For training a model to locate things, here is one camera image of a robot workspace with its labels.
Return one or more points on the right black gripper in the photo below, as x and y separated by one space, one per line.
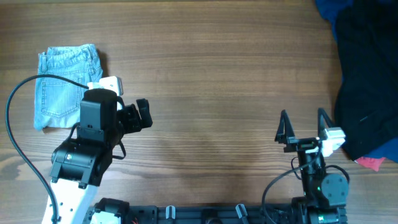
289 136

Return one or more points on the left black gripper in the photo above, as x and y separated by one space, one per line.
132 115

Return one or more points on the light blue denim shorts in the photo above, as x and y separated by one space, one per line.
57 102

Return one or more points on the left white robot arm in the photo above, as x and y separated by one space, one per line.
78 164

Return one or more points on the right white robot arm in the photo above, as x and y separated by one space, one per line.
325 187

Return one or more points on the black garment pile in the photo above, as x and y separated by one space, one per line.
366 106

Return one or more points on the red garment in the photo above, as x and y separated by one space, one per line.
370 163

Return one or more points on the dark blue garment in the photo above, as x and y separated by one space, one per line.
330 9

